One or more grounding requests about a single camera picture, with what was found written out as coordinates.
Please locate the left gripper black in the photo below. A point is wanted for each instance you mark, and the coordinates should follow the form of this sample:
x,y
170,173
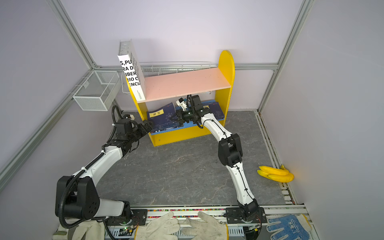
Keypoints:
x,y
143,131

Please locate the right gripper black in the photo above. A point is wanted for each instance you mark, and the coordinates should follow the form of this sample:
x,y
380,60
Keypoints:
x,y
180,114

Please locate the blue book yellow label top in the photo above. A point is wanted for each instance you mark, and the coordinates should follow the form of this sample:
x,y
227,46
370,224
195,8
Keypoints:
x,y
215,109

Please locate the dark blue book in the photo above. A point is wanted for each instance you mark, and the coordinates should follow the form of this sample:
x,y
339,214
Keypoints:
x,y
163,114

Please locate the white book black lettering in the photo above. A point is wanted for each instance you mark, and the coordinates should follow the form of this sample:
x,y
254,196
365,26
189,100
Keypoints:
x,y
132,69

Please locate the blue bottom book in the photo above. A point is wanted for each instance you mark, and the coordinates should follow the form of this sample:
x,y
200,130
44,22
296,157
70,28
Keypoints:
x,y
158,127

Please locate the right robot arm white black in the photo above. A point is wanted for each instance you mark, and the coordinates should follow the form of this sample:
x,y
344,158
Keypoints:
x,y
230,151

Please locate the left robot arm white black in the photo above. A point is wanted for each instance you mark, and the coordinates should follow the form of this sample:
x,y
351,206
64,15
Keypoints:
x,y
77,199

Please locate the yellow shelf pink blue boards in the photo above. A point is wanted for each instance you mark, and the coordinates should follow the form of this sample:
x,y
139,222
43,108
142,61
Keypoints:
x,y
165,87

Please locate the white mesh basket left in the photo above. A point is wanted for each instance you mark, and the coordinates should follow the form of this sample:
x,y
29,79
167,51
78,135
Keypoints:
x,y
98,91

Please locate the white work glove centre left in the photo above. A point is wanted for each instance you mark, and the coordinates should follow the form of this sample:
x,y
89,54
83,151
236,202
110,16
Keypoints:
x,y
162,228

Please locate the white work glove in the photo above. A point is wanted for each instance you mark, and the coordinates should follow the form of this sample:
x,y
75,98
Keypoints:
x,y
162,228
208,229

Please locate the white glove far left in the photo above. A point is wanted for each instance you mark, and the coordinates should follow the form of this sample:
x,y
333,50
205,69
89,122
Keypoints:
x,y
89,230

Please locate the yellow bananas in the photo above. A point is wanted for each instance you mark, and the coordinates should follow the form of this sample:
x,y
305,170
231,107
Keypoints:
x,y
281,175

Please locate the white work glove centre right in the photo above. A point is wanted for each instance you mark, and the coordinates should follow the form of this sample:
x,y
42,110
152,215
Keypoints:
x,y
208,229

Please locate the blue dotted glove right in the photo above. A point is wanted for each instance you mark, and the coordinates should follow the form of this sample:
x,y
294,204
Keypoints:
x,y
289,227

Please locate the white wire rack rear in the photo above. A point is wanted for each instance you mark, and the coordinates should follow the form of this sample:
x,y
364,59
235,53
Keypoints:
x,y
157,70

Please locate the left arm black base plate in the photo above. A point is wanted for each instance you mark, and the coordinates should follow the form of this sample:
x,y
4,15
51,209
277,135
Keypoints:
x,y
138,217

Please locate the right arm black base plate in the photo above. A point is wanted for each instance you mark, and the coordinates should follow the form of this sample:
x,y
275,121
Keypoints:
x,y
236,216

